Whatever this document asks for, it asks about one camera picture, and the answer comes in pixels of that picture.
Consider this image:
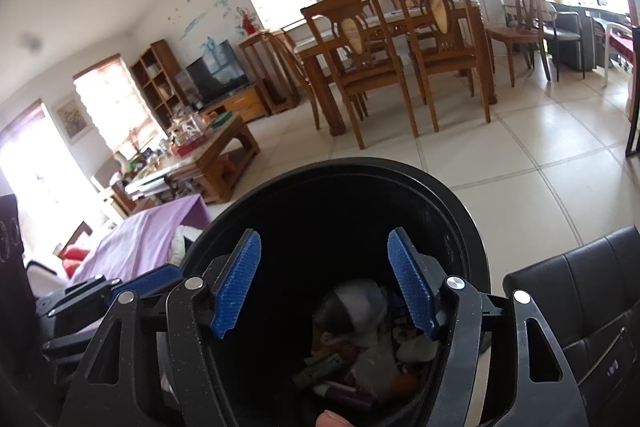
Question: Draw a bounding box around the heap of mixed wrappers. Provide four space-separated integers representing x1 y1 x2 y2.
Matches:
292 279 442 412

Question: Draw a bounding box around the black leather chair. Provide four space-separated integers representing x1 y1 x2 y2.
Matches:
502 224 640 427

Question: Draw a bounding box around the wooden dining chair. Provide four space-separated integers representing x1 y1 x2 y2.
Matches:
299 0 419 151
390 0 493 134
484 0 552 88

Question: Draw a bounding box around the black trash bin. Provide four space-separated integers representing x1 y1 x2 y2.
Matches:
177 157 492 427

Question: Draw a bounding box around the white tissue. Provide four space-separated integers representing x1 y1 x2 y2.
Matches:
319 279 390 334

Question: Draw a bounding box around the red cushion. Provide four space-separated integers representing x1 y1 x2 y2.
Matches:
58 244 94 262

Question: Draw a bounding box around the tall wooden pedestal stand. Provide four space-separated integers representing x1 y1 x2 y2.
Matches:
237 29 302 116

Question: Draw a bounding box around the wooden dining table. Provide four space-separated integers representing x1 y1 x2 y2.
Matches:
282 1 499 138

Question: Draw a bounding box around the wooden coffee table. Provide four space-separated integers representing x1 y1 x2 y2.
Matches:
123 114 262 208

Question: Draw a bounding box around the red figurine decoration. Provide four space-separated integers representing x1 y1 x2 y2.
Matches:
238 6 257 36

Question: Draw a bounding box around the person's right hand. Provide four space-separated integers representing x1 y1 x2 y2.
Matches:
314 409 354 427

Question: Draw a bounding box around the purple cloth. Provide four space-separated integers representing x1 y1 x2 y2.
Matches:
67 195 212 284

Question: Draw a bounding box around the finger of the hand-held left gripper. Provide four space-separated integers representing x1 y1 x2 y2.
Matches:
107 264 184 303

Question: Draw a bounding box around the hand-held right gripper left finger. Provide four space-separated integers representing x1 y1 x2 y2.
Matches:
60 229 262 427

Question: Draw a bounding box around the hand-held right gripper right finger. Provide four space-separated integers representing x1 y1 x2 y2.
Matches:
387 227 592 427

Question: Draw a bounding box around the clutter of household items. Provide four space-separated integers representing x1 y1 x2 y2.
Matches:
111 103 237 188

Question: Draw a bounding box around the wooden bookshelf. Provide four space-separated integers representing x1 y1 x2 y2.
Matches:
130 39 194 134

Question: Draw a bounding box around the green chewing gum pack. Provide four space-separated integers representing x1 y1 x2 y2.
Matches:
292 353 347 389

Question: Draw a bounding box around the wooden television cabinet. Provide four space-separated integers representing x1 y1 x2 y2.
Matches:
202 81 271 124

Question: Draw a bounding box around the white plastic chair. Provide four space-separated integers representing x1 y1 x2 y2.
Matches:
601 20 640 88

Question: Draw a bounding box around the flat screen television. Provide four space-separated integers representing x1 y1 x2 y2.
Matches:
185 39 251 107

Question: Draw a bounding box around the framed sunflower picture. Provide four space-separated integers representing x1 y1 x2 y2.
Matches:
51 96 92 144

